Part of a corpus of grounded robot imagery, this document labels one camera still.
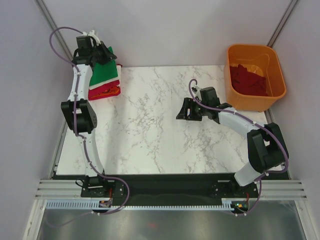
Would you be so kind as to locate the white folded t-shirt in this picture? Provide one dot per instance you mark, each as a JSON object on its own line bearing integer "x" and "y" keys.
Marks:
{"x": 112, "y": 80}

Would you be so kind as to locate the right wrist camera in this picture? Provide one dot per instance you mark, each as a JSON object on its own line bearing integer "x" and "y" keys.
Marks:
{"x": 195, "y": 89}

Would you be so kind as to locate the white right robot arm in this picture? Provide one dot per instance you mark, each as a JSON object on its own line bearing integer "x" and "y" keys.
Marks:
{"x": 266, "y": 147}

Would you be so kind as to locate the dark red t-shirt in tub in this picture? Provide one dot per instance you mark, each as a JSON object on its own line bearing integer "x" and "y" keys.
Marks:
{"x": 247, "y": 83}

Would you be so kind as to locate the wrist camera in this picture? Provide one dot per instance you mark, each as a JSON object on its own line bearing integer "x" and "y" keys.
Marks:
{"x": 195, "y": 89}
{"x": 92, "y": 34}

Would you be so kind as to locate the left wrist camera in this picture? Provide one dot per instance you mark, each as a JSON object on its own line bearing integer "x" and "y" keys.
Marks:
{"x": 92, "y": 34}

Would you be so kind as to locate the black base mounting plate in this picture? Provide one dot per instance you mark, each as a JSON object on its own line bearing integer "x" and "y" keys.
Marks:
{"x": 190, "y": 188}

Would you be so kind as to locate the green t-shirt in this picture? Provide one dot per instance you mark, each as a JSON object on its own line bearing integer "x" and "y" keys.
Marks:
{"x": 103, "y": 72}

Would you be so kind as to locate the orange plastic tub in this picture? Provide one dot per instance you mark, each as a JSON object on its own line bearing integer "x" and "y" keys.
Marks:
{"x": 261, "y": 60}

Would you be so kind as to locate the left aluminium frame post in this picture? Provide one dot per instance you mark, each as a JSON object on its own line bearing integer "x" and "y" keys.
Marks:
{"x": 57, "y": 42}

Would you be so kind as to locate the aluminium frame post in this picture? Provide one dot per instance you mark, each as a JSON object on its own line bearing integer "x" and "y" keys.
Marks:
{"x": 57, "y": 42}
{"x": 290, "y": 9}

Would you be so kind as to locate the pink folded t-shirt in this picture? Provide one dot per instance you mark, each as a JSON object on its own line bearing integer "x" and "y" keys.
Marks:
{"x": 95, "y": 93}

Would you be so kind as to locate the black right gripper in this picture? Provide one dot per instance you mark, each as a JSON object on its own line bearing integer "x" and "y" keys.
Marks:
{"x": 187, "y": 104}

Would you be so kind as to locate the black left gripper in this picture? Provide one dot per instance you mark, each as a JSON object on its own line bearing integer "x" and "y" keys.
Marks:
{"x": 107, "y": 56}

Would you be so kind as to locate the slotted cable duct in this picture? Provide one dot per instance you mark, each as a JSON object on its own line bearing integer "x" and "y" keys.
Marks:
{"x": 102, "y": 205}

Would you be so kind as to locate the orange folded t-shirt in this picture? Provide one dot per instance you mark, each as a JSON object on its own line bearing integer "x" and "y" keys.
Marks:
{"x": 111, "y": 92}

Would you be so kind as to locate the aluminium front rail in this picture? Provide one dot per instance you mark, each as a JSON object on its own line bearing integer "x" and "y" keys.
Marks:
{"x": 272, "y": 190}

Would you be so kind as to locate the right aluminium frame post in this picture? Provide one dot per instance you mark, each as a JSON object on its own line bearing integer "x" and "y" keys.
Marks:
{"x": 290, "y": 9}

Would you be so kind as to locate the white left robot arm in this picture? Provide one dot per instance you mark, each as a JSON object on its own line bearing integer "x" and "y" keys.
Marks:
{"x": 77, "y": 110}

